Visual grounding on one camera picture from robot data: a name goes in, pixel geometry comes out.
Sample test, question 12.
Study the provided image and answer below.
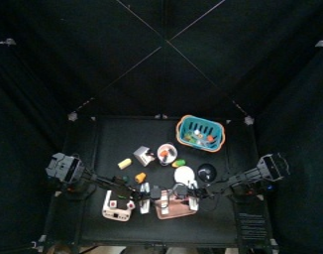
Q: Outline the pink cutting board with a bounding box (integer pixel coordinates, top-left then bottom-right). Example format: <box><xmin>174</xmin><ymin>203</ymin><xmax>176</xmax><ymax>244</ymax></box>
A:
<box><xmin>153</xmin><ymin>190</ymin><xmax>198</xmax><ymax>220</ymax></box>

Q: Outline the grey white toy box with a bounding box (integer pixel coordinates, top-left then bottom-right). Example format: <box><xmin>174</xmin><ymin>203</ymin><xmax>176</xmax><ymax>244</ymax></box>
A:
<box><xmin>131</xmin><ymin>145</ymin><xmax>156</xmax><ymax>168</ymax></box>

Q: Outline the thin white cord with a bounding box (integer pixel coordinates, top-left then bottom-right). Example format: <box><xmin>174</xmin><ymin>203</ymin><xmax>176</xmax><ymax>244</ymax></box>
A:
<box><xmin>71</xmin><ymin>0</ymin><xmax>226</xmax><ymax>114</ymax></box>
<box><xmin>113</xmin><ymin>0</ymin><xmax>250</xmax><ymax>117</ymax></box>

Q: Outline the teal basket orange rim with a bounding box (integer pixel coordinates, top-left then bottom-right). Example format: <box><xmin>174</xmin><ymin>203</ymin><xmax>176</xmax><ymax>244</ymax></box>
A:
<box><xmin>174</xmin><ymin>114</ymin><xmax>226</xmax><ymax>154</ymax></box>

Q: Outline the orange toy food chunk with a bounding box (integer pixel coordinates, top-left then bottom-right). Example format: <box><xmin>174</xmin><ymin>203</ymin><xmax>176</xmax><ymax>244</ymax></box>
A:
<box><xmin>133</xmin><ymin>172</ymin><xmax>148</xmax><ymax>185</ymax></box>

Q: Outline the white toy sushi roll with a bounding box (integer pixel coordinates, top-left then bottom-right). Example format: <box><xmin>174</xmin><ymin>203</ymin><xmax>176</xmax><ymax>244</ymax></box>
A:
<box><xmin>158</xmin><ymin>196</ymin><xmax>170</xmax><ymax>215</ymax></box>

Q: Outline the black bowl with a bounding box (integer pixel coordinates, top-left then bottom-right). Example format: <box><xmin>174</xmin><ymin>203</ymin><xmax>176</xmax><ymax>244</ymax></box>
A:
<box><xmin>196</xmin><ymin>163</ymin><xmax>218</xmax><ymax>184</ymax></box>

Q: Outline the yellow toy block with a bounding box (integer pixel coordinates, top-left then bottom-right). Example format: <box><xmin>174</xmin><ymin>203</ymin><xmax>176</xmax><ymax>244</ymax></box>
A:
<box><xmin>115</xmin><ymin>158</ymin><xmax>133</xmax><ymax>170</ymax></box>

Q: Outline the white toy tray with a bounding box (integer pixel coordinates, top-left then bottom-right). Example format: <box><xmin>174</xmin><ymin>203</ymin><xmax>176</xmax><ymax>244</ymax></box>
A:
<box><xmin>99</xmin><ymin>190</ymin><xmax>137</xmax><ymax>223</ymax></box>

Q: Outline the round white plate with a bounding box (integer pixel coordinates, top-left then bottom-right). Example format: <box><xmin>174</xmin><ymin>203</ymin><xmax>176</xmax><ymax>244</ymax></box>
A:
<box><xmin>173</xmin><ymin>165</ymin><xmax>196</xmax><ymax>187</ymax></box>

